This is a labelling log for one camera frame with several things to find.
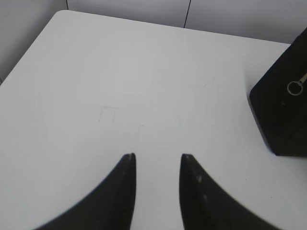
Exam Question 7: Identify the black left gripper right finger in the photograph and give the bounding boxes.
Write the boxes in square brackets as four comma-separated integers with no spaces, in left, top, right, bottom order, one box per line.
[180,154,276,230]

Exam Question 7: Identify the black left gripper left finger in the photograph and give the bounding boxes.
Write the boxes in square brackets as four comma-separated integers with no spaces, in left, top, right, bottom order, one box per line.
[38,153,136,230]

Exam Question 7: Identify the black tote bag tan handles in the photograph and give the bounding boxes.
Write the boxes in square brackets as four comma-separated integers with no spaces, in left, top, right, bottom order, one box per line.
[249,31,307,157]

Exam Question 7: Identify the silver zipper pull ring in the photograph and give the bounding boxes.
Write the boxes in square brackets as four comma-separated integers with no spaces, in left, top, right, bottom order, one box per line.
[287,73,307,96]

